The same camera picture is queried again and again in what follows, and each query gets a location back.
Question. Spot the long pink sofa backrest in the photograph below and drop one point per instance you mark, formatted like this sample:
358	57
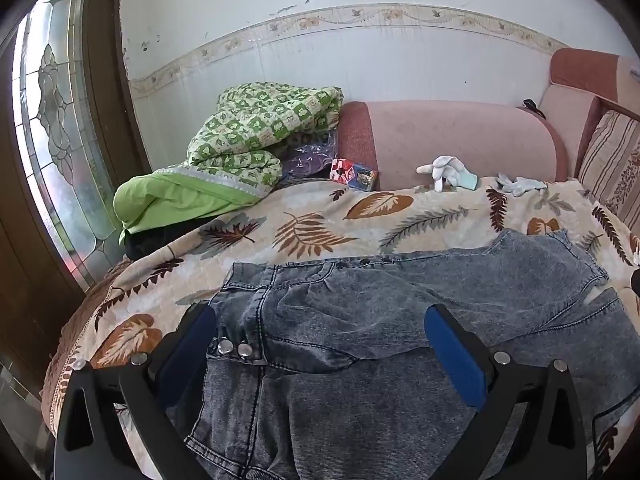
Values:
450	130

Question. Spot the leaf print blanket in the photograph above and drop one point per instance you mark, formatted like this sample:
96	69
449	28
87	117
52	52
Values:
310	220

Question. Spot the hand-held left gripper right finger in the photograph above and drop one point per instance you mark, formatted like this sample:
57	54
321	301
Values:
452	355

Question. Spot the striped beige pillow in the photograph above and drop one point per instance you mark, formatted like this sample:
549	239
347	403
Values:
615	160

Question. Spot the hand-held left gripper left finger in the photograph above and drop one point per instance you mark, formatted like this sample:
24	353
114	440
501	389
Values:
192	355

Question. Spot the pink sofa side cushion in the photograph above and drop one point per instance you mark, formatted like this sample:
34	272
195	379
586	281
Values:
565	105

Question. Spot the grey denim pants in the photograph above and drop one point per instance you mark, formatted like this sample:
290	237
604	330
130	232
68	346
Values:
350	320

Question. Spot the purple plastic bag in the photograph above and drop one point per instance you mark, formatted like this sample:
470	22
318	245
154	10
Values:
310	160

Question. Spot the wooden door with leaded glass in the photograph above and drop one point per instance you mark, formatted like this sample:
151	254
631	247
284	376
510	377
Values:
55	110

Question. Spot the small black clip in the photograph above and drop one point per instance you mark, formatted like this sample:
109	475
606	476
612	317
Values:
533	106

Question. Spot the green checkered quilt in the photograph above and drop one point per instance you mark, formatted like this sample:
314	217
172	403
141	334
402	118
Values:
250	125

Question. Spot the white glove with teal cuff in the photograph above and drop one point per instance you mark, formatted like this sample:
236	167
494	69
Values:
447	169

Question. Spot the colourful printed small box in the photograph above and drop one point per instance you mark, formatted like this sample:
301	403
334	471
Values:
354	175

